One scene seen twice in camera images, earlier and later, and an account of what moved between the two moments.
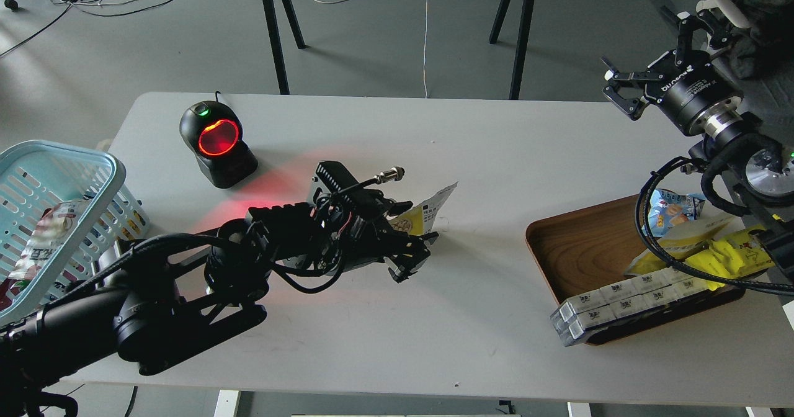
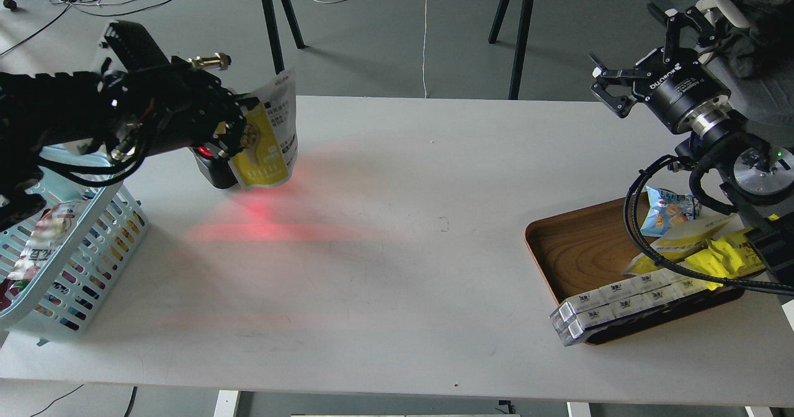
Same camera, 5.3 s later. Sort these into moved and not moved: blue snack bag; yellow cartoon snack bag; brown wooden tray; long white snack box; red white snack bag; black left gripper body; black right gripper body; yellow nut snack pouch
Moved: yellow nut snack pouch; black left gripper body
Not moved: black right gripper body; long white snack box; yellow cartoon snack bag; red white snack bag; blue snack bag; brown wooden tray
